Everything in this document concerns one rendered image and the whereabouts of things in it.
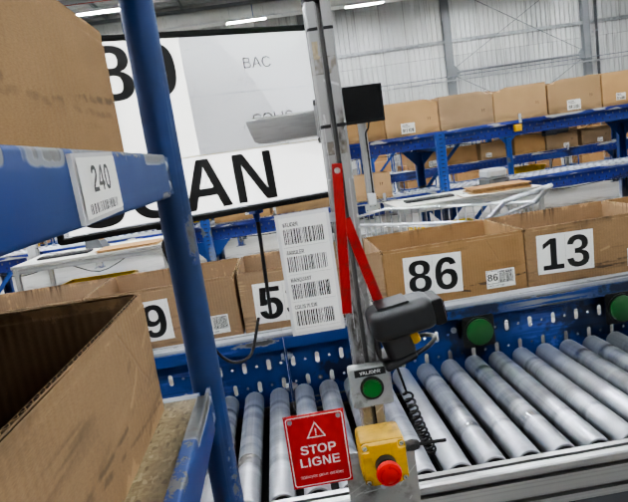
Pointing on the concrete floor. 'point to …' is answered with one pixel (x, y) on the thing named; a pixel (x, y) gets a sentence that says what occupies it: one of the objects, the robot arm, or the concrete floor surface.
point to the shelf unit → (170, 419)
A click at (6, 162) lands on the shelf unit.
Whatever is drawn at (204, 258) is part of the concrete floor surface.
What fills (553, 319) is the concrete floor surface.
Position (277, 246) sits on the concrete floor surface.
